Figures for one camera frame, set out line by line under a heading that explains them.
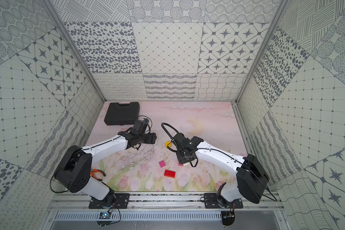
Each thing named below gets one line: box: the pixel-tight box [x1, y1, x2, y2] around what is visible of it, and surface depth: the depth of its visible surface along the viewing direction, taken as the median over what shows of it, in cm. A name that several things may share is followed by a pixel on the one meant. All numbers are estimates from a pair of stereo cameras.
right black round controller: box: [220, 210, 236, 226], surface depth 73 cm
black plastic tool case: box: [103, 102, 140, 126], surface depth 113 cm
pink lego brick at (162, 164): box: [159, 160, 166, 169], surface depth 88 cm
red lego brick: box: [163, 169, 176, 179], surface depth 85 cm
